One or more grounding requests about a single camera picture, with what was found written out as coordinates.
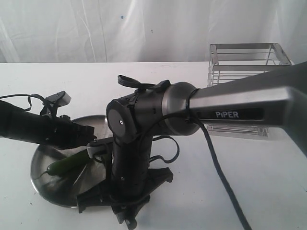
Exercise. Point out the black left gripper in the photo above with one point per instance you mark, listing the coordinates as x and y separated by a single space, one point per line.
69 135

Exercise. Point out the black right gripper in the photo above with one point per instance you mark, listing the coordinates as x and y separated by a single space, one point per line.
129 179

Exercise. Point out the green cucumber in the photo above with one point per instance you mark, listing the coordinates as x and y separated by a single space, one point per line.
63 166

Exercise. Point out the black kitchen knife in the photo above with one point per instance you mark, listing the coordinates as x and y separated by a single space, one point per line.
127 218

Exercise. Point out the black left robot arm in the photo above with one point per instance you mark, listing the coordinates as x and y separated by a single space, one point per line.
17 124

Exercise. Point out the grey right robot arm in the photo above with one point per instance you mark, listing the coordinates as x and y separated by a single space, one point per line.
272 99

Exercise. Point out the round stainless steel plate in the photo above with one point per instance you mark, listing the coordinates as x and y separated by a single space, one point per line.
63 190

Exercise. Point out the white backdrop curtain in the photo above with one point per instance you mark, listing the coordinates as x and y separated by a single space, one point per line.
34 31

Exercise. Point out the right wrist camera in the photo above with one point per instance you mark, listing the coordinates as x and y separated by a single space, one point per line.
99 147

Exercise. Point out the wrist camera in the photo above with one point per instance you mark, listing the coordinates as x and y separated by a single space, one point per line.
59 99
99 147

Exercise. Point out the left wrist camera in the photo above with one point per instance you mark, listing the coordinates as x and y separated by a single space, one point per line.
59 99

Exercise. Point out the steel wire utensil rack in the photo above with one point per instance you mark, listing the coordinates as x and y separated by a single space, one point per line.
230 62

